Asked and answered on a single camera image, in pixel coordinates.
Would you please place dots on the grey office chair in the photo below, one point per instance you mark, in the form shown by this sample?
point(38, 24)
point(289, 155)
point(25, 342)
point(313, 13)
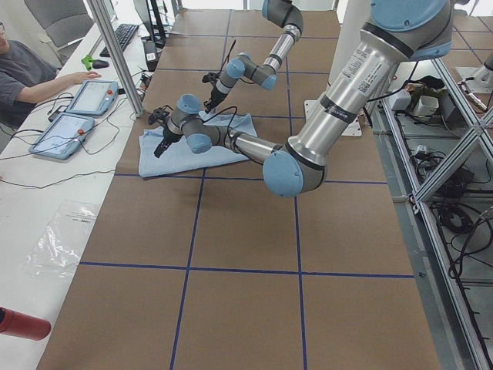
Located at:
point(65, 24)

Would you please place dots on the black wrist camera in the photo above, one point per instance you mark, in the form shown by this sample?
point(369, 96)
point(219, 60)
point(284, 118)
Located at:
point(159, 116)
point(210, 78)

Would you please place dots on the red cylindrical bottle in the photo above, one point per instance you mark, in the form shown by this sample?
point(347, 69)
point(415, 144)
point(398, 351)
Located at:
point(17, 324)

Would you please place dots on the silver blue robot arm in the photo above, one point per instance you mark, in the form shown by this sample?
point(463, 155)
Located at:
point(264, 74)
point(395, 32)

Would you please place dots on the upper blue teach pendant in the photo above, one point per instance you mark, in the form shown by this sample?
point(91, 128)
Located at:
point(94, 98)

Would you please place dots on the person's hand on desk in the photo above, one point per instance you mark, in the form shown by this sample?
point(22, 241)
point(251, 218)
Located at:
point(80, 77)

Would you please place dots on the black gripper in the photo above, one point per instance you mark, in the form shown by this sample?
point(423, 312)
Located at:
point(216, 95)
point(168, 135)

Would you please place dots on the black computer mouse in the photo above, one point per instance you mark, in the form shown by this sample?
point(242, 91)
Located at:
point(99, 64)

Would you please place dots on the seated person grey shirt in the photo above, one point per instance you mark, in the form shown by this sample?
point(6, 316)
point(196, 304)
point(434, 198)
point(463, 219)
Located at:
point(26, 80)

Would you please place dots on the blue teach pendant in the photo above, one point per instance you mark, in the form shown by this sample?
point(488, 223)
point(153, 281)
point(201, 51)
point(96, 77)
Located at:
point(63, 137)
point(94, 98)

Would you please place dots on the aluminium side frame rail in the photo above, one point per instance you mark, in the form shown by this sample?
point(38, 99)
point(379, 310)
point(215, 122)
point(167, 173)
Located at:
point(436, 119)

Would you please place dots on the black computer keyboard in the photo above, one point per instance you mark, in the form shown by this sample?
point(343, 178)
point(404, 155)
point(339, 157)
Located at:
point(125, 34)

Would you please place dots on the green plastic object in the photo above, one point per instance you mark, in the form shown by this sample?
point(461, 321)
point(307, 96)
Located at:
point(87, 61)

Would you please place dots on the clear plastic bag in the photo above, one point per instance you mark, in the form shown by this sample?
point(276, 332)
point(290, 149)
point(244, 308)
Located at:
point(58, 251)

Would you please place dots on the aluminium frame post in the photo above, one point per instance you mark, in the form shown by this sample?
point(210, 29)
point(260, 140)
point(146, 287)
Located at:
point(101, 16)

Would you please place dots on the lower blue teach pendant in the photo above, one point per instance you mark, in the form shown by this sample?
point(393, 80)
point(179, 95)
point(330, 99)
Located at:
point(63, 137)

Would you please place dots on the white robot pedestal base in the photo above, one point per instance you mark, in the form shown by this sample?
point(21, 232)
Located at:
point(351, 85)

